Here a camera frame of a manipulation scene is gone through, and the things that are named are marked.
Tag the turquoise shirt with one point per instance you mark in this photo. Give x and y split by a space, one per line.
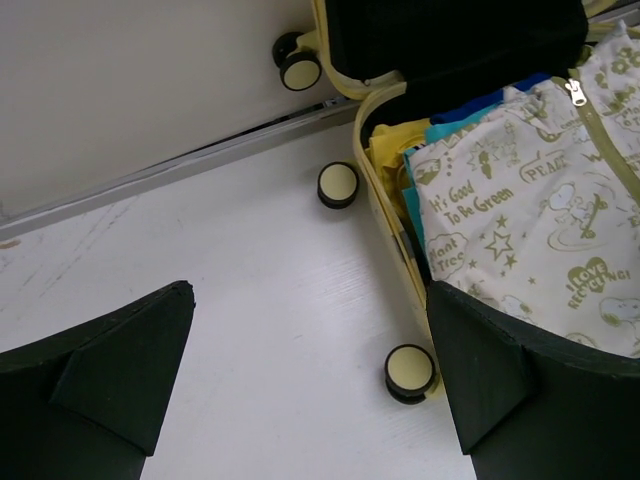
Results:
421 169

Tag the yellow shirt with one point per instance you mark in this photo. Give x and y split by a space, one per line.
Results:
387 146

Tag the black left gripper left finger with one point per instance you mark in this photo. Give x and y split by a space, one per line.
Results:
89 402

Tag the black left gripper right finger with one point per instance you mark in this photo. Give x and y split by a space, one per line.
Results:
529 404

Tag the royal blue printed shirt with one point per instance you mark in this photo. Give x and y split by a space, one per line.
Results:
489 100

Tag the yellow suitcase with black lining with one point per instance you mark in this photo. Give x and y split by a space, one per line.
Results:
408 60

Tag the cream printed zip jacket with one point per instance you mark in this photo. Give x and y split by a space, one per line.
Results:
535 211

